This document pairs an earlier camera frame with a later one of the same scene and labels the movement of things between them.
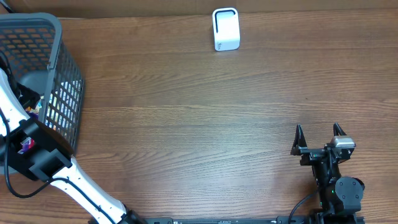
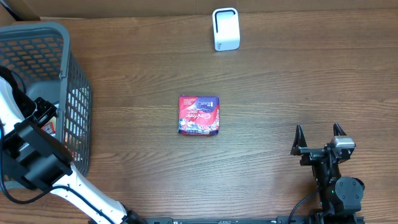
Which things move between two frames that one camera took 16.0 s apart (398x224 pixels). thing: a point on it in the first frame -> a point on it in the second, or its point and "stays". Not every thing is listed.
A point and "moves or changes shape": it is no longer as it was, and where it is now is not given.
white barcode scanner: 226,28 stays
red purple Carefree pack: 27,144 moves or changes shape
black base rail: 242,220 stays
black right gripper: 310,154 stays
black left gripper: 30,99 -> 48,111
